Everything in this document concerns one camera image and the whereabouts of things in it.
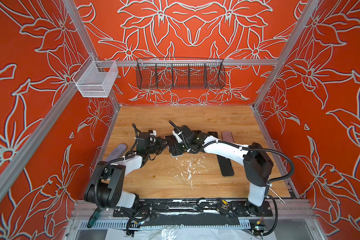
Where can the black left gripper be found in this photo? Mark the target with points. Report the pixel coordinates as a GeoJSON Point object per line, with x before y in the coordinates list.
{"type": "Point", "coordinates": [159, 141]}

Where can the black phone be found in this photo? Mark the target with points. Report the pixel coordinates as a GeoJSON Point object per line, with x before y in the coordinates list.
{"type": "Point", "coordinates": [174, 147]}
{"type": "Point", "coordinates": [214, 134]}

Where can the pink phone case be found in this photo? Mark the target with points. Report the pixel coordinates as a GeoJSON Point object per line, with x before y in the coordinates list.
{"type": "Point", "coordinates": [227, 136]}

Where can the black phone case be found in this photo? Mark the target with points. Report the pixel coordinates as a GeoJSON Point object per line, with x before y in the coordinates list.
{"type": "Point", "coordinates": [225, 166]}

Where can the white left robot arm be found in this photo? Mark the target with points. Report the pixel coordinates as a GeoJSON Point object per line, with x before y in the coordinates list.
{"type": "Point", "coordinates": [105, 188]}

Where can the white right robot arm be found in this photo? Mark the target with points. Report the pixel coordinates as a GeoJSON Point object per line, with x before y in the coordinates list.
{"type": "Point", "coordinates": [254, 158]}

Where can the lavender grey phone case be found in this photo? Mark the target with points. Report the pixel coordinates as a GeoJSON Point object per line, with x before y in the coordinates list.
{"type": "Point", "coordinates": [117, 152]}

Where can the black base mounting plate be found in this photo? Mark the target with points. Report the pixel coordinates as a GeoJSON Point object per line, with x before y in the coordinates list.
{"type": "Point", "coordinates": [235, 207]}

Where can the green circuit board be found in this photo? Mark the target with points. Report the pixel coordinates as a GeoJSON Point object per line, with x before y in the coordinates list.
{"type": "Point", "coordinates": [257, 229]}

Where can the metal hex key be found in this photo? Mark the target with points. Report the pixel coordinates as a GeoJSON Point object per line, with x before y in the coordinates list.
{"type": "Point", "coordinates": [277, 195]}

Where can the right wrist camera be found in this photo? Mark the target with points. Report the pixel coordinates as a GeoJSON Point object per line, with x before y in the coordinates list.
{"type": "Point", "coordinates": [177, 133]}

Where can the black wire basket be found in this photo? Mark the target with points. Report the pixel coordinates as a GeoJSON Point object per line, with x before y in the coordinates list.
{"type": "Point", "coordinates": [180, 76]}

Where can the aluminium horizontal back rail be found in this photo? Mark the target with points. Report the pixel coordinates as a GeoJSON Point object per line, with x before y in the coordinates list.
{"type": "Point", "coordinates": [227, 62]}

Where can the white wire basket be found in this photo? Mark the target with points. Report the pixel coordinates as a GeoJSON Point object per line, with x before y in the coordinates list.
{"type": "Point", "coordinates": [93, 80]}

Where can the green handled screwdriver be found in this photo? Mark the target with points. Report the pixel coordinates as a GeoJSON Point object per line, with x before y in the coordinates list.
{"type": "Point", "coordinates": [93, 218]}

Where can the white slotted cable duct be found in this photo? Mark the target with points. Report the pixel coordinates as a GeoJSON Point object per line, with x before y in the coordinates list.
{"type": "Point", "coordinates": [122, 224]}

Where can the aluminium left side rail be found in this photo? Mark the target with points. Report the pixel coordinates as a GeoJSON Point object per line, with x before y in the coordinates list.
{"type": "Point", "coordinates": [21, 159]}

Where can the aluminium frame post left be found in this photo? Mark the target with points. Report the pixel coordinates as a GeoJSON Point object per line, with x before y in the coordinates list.
{"type": "Point", "coordinates": [85, 38]}

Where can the aluminium frame post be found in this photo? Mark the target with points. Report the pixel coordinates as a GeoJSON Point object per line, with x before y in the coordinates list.
{"type": "Point", "coordinates": [85, 38]}
{"type": "Point", "coordinates": [298, 29]}

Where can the aluminium frame post right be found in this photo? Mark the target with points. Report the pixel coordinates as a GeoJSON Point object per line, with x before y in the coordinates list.
{"type": "Point", "coordinates": [298, 29]}

